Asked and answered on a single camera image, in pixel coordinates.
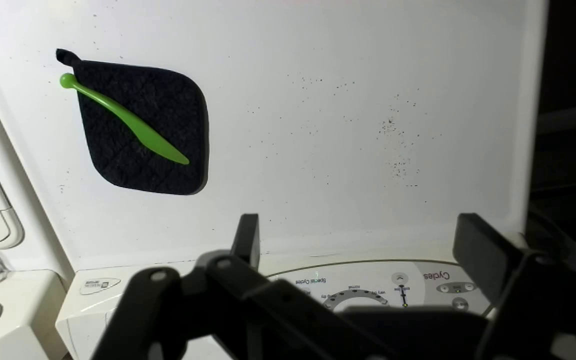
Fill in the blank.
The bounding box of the white washer with oval panel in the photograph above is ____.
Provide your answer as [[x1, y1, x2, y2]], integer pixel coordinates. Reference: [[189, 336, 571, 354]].
[[0, 0, 550, 360]]

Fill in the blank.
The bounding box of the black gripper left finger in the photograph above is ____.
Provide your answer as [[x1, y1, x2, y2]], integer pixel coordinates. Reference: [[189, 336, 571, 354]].
[[94, 212, 390, 360]]

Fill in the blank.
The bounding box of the green plastic knife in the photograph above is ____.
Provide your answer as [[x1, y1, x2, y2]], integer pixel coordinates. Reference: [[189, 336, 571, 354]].
[[58, 71, 192, 167]]

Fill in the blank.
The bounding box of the dark quilted pot holder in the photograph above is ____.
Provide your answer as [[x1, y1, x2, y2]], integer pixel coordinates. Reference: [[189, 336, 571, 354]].
[[55, 45, 212, 197]]

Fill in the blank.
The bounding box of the grey oval panel button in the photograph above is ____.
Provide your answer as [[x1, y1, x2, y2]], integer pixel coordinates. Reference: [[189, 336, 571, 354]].
[[436, 279, 478, 296]]

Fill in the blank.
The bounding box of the white washer with lint door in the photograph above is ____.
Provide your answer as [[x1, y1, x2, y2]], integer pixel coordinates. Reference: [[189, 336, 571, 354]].
[[0, 52, 70, 360]]

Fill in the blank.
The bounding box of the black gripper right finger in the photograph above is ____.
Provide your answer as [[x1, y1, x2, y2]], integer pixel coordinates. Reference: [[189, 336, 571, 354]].
[[453, 209, 576, 360]]

